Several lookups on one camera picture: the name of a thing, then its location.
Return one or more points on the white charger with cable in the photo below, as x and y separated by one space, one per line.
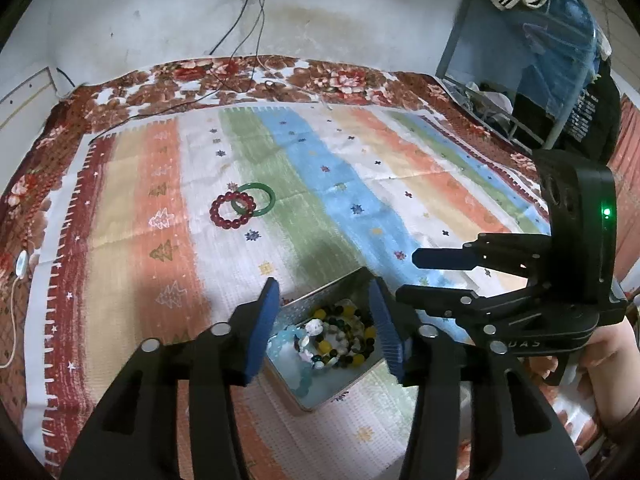
20 269

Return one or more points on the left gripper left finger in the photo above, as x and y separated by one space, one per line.
132 432

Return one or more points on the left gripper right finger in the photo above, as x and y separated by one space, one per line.
515 432

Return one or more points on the silver metal tin box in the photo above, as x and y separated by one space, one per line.
324 342

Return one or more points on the person's right hand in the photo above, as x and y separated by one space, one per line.
611 359

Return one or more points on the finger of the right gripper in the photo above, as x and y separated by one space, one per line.
460 304
509 253

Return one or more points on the white bed headboard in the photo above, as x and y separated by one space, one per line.
24 111

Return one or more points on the green jade bangle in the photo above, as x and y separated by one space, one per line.
264 197

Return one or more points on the floral red bed sheet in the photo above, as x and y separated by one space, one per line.
164 91

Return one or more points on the striped colourful cloth mat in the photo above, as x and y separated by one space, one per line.
146 235

